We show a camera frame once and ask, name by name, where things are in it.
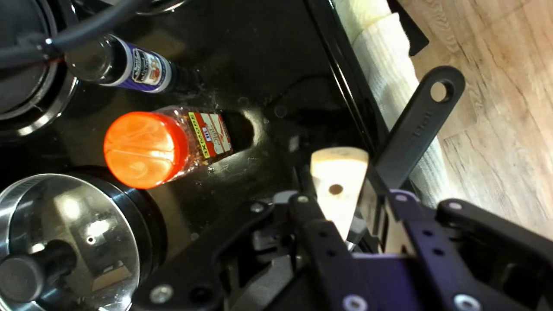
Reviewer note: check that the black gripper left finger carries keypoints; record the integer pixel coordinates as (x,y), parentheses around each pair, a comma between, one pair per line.
(331,277)

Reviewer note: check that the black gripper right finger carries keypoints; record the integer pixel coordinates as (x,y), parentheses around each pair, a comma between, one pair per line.
(464,258)

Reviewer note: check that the steel pot with glass lid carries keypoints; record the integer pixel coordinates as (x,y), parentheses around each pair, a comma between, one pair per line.
(77,243)

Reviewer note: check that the black electric stove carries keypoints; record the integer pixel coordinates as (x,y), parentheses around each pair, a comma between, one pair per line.
(290,84)

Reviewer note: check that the red capped spice jar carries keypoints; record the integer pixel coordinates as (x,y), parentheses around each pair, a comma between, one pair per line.
(146,149)

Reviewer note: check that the small dark capped seasoning bottle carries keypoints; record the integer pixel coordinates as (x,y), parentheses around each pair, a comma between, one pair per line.
(115,63)

